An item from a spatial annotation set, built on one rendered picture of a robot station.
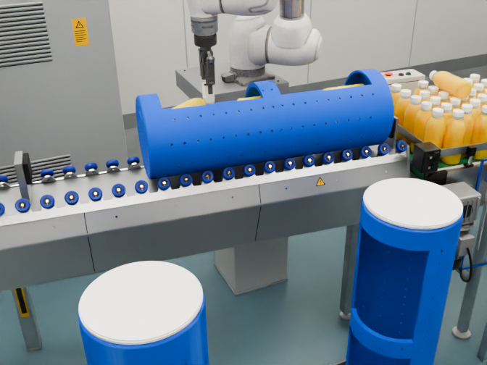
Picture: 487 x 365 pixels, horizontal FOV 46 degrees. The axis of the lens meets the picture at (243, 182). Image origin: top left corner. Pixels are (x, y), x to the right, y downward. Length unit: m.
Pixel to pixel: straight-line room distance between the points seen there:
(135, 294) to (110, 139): 2.16
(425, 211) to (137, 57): 3.36
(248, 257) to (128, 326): 1.61
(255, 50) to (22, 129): 1.47
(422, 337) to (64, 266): 1.19
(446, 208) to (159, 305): 0.85
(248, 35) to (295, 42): 0.20
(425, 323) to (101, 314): 0.97
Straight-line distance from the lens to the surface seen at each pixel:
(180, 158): 1.85
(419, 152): 2.13
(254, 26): 2.43
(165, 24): 4.67
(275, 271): 2.95
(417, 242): 1.62
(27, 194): 1.97
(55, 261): 2.04
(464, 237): 2.21
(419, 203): 1.70
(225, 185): 1.97
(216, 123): 1.85
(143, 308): 1.30
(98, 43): 3.24
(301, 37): 2.37
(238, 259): 2.79
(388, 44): 5.75
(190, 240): 2.07
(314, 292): 2.95
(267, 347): 2.66
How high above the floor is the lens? 1.88
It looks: 29 degrees down
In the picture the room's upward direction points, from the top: 1 degrees counter-clockwise
